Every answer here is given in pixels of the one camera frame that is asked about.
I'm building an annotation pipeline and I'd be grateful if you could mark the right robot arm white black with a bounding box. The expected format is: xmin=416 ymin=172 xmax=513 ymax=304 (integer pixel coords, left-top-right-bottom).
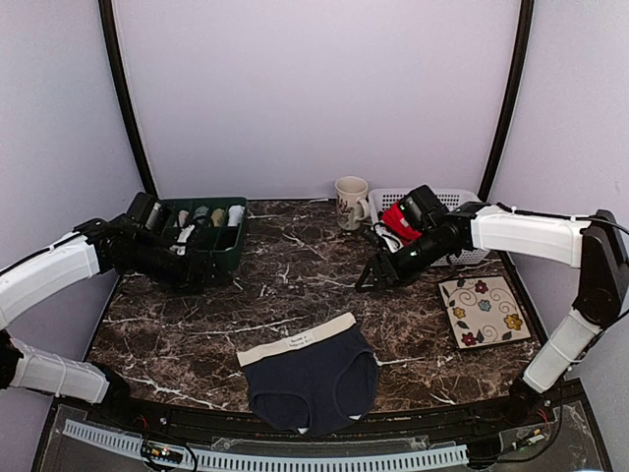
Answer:
xmin=355 ymin=185 xmax=628 ymax=427

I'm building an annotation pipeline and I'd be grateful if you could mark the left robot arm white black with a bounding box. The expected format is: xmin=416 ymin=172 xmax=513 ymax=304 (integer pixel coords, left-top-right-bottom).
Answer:
xmin=1 ymin=192 xmax=216 ymax=429

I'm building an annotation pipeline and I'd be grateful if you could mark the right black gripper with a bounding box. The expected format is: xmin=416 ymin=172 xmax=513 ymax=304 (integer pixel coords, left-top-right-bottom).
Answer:
xmin=356 ymin=227 xmax=453 ymax=293

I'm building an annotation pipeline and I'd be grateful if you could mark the white rolled cloth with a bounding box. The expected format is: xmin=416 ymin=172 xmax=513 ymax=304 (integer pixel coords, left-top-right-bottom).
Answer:
xmin=227 ymin=205 xmax=245 ymax=227

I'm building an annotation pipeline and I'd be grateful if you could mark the grey-green rolled cloth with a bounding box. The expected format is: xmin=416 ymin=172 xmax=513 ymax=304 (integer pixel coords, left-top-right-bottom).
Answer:
xmin=193 ymin=206 xmax=209 ymax=227

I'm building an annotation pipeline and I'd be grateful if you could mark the left black frame post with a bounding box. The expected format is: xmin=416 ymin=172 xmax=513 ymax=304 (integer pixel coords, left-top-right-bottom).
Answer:
xmin=97 ymin=0 xmax=158 ymax=197

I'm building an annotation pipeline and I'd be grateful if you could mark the olive rolled cloth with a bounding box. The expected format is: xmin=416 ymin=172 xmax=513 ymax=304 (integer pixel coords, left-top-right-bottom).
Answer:
xmin=210 ymin=207 xmax=226 ymax=228

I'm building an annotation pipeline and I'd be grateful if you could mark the black frame post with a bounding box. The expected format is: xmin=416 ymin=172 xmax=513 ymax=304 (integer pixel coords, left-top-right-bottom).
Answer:
xmin=97 ymin=0 xmax=158 ymax=197
xmin=478 ymin=0 xmax=535 ymax=202

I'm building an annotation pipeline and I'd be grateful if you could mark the right black frame post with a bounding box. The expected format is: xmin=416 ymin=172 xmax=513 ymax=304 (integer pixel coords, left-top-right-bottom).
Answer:
xmin=478 ymin=0 xmax=535 ymax=202

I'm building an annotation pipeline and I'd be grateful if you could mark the red underwear in basket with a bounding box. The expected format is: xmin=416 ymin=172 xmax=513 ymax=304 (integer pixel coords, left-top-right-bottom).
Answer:
xmin=380 ymin=202 xmax=422 ymax=245

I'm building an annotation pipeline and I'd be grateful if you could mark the pink rolled cloth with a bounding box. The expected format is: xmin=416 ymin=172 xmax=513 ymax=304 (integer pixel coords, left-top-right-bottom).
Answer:
xmin=177 ymin=210 xmax=189 ymax=228

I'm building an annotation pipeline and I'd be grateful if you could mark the white slotted cable duct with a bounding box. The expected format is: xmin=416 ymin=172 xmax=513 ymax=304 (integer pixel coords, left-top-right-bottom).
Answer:
xmin=62 ymin=420 xmax=469 ymax=471

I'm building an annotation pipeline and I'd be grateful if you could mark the floral square coaster tile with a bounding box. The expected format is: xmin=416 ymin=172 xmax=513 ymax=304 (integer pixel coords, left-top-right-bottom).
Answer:
xmin=437 ymin=276 xmax=533 ymax=351

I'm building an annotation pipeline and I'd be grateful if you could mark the black front rail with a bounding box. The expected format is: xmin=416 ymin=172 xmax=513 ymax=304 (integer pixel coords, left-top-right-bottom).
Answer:
xmin=66 ymin=381 xmax=583 ymax=444

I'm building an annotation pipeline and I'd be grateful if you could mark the small green circuit board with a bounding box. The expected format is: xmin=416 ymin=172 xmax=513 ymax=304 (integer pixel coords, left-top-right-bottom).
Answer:
xmin=140 ymin=442 xmax=184 ymax=466

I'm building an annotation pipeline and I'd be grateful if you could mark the green divided organizer tray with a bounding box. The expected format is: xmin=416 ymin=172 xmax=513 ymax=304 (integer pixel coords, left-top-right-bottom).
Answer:
xmin=162 ymin=197 xmax=248 ymax=272

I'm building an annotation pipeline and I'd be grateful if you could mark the white plastic basket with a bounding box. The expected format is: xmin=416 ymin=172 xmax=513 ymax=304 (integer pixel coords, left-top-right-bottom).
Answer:
xmin=368 ymin=188 xmax=488 ymax=266

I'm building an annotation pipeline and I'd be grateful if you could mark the navy underwear cream waistband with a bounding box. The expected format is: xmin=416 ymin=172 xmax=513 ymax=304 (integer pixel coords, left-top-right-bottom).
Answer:
xmin=237 ymin=313 xmax=379 ymax=438

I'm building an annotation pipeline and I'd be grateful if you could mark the cream floral mug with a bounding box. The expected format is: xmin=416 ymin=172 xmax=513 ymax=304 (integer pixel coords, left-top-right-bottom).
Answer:
xmin=335 ymin=176 xmax=370 ymax=231

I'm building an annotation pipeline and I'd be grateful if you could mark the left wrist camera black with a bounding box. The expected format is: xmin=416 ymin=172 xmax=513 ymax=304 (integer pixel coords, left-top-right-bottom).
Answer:
xmin=170 ymin=224 xmax=197 ymax=257

